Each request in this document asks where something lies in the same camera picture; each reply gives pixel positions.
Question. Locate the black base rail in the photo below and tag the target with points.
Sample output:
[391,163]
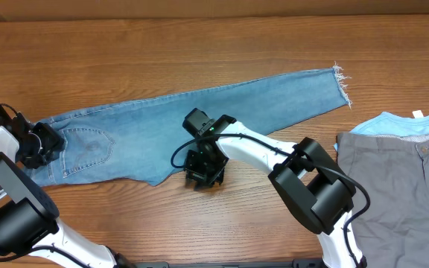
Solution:
[295,263]

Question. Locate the light blue denim jeans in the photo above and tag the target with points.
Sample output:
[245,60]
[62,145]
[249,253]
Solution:
[146,140]

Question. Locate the grey folded garment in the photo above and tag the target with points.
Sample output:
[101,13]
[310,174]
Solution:
[394,232]

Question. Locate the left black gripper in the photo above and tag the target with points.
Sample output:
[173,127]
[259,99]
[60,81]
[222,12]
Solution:
[51,139]

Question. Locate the light blue folded garment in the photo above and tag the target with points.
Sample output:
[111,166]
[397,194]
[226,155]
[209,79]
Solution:
[389,124]

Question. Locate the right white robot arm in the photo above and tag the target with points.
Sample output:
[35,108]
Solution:
[310,183]

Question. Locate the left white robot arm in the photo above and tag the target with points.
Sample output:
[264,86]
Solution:
[30,221]

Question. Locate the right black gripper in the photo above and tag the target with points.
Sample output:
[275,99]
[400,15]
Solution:
[202,176]

